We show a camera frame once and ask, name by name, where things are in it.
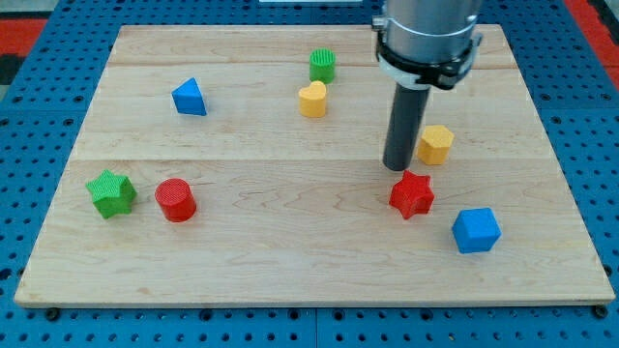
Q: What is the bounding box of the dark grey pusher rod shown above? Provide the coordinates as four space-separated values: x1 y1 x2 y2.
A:
383 84 429 171

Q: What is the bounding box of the red star block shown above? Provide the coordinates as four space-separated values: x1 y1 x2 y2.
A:
389 170 435 219

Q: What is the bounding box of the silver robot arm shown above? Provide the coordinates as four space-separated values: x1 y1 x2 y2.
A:
372 0 483 171

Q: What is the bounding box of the blue cube block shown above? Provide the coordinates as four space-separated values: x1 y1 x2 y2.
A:
452 207 502 253

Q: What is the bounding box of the green star block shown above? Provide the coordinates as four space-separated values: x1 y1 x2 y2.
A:
85 169 137 219

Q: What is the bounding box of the yellow hexagon block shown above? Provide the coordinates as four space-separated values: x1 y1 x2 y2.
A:
417 125 455 165

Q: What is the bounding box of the yellow heart block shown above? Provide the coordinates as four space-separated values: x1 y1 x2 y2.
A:
298 80 327 118

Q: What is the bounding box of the green cylinder block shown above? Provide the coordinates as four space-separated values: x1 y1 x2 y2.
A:
309 47 336 84

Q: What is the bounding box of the light wooden board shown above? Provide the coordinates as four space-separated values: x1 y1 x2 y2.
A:
15 24 615 308

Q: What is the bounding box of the blue triangle block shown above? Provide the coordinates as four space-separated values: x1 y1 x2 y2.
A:
171 77 207 116

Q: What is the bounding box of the red cylinder block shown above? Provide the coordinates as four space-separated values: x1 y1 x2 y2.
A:
155 178 197 222

